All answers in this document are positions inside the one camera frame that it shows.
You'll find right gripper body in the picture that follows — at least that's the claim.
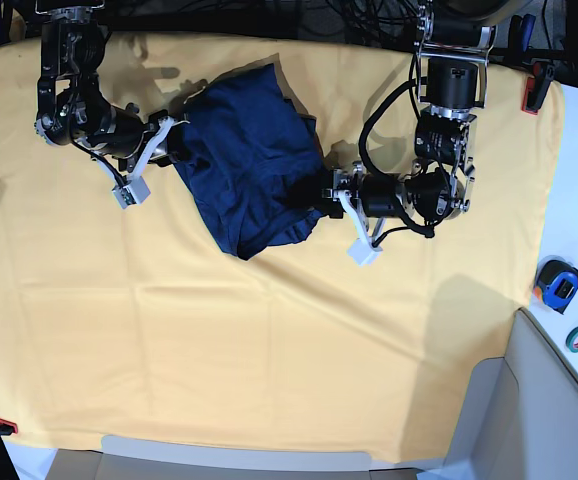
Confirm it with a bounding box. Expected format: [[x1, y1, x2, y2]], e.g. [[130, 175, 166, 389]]
[[141, 112, 184, 168]]

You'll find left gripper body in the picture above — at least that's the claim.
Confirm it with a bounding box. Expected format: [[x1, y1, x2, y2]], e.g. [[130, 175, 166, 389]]
[[321, 162, 368, 223]]

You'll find blue long-sleeve shirt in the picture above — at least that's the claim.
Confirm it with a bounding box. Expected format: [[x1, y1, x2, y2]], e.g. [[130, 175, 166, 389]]
[[175, 64, 326, 260]]

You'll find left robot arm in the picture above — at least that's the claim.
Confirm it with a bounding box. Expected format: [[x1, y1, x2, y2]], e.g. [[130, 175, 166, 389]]
[[289, 1, 498, 248]]

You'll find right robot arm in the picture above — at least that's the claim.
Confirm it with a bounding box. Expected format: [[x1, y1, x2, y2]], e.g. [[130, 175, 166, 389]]
[[35, 1, 169, 174]]

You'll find yellow table cloth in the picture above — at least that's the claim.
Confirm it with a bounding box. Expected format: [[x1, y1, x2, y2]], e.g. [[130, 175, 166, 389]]
[[0, 40, 565, 463]]

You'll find red clamp top right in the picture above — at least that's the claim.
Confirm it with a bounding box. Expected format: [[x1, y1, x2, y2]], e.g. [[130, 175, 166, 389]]
[[521, 62, 555, 115]]

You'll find blue tape measure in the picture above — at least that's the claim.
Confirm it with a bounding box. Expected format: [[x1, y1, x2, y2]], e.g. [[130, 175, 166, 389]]
[[533, 258, 578, 314]]

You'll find white cardboard box right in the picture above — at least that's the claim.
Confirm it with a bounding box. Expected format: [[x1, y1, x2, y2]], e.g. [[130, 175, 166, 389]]
[[419, 308, 578, 479]]

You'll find white cardboard box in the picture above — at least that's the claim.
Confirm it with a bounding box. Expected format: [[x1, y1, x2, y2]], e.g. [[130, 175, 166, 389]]
[[46, 435, 425, 480], [419, 308, 578, 479]]

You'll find white cardboard box bottom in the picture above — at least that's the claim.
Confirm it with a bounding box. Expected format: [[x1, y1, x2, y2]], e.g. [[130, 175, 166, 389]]
[[46, 435, 425, 480]]

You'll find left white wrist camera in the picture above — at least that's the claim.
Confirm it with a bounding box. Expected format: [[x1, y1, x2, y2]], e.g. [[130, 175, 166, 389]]
[[347, 239, 383, 266]]

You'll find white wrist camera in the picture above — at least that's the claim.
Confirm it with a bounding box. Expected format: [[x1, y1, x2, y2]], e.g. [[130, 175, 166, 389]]
[[112, 142, 150, 209], [347, 239, 383, 266]]

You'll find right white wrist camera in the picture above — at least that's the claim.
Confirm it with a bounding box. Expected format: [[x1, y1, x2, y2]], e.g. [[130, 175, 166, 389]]
[[112, 142, 150, 209]]

